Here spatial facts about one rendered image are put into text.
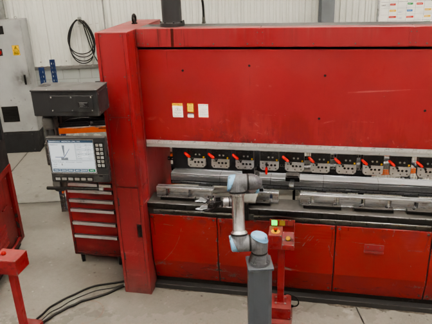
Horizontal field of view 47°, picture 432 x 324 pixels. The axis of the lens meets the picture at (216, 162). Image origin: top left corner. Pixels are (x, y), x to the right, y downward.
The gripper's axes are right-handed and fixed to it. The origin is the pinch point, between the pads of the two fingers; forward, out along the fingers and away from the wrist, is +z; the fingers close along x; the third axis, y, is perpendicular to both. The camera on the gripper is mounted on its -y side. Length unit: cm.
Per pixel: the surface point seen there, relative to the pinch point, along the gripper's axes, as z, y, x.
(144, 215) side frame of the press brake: 43, -37, -17
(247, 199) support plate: -40.8, -5.5, -5.6
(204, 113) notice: -11, 33, -64
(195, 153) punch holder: -2.1, 2.9, -48.5
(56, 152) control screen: 101, 33, -34
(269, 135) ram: -60, 26, -43
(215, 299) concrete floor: -13, -95, 39
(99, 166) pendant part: 70, 28, -23
